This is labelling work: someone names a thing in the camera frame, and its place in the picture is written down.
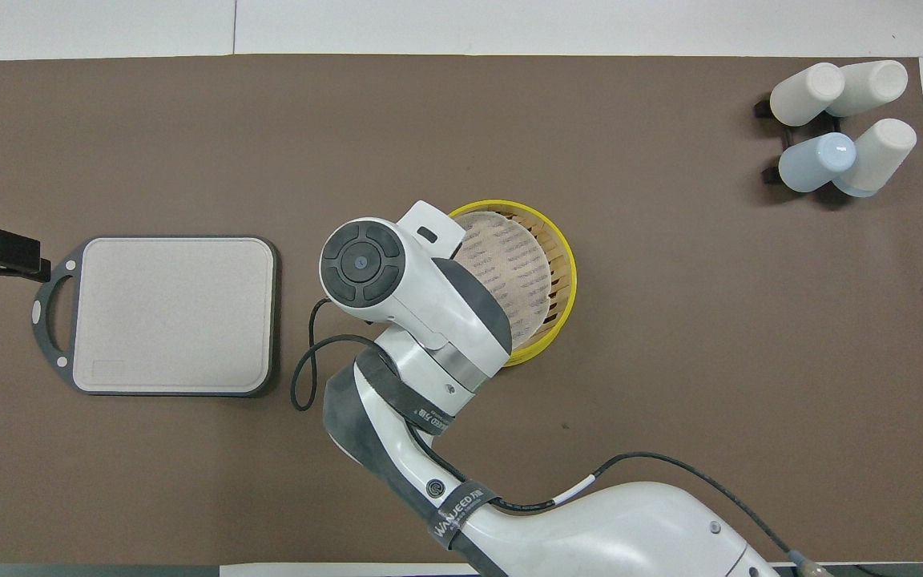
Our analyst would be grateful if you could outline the light blue plastic cup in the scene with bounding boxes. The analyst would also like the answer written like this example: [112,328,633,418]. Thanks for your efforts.
[778,132,857,194]

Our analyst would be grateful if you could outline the white cutting board grey frame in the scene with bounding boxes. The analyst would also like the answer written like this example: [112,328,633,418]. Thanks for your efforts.
[30,235,279,397]

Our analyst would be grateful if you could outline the black cup rack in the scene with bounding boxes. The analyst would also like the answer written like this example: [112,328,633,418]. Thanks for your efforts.
[754,95,853,206]

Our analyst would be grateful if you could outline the paper steamer liner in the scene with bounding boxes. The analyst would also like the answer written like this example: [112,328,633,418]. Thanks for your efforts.
[449,212,555,354]

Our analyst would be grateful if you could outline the brown table mat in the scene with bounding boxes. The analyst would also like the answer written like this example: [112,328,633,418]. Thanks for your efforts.
[0,54,923,566]

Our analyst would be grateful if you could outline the white plastic cup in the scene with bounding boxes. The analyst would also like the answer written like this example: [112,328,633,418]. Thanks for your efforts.
[770,63,846,127]
[832,119,917,198]
[826,60,909,119]

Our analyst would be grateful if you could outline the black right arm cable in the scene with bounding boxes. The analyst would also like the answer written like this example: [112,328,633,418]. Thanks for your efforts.
[291,297,832,577]

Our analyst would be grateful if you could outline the yellow bamboo steamer basket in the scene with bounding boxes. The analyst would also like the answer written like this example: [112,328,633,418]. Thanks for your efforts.
[447,200,579,369]

